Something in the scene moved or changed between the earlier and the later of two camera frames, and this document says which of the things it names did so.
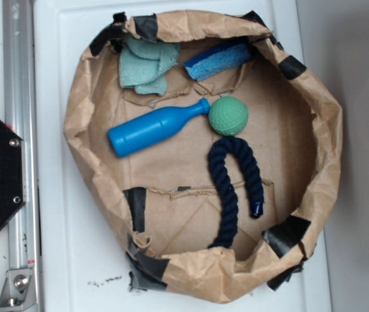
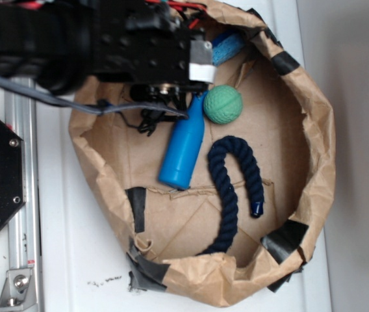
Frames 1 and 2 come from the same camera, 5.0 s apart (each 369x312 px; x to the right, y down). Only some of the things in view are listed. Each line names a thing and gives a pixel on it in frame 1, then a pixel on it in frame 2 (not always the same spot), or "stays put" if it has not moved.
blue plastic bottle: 150,128 to 179,162
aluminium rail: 19,114 stays put
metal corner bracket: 18,293 stays put
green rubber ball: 228,116 to 223,104
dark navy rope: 224,238 stays put
